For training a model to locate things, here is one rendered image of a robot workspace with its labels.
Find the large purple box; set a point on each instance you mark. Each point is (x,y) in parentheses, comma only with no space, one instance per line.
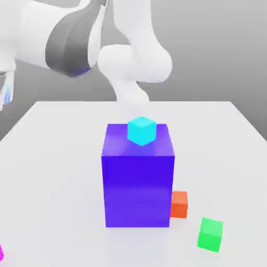
(136,187)

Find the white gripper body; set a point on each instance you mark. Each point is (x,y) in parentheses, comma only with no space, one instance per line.
(10,85)

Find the small green cube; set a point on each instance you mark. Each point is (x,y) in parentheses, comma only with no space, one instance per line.
(210,235)

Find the small cyan cube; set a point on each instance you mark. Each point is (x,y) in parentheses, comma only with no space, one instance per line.
(141,131)

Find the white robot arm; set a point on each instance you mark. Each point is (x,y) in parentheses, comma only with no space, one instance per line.
(133,60)

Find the small orange cube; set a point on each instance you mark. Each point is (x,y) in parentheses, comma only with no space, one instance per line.
(179,205)

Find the small magenta cube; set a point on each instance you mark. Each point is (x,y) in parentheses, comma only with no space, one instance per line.
(1,253)

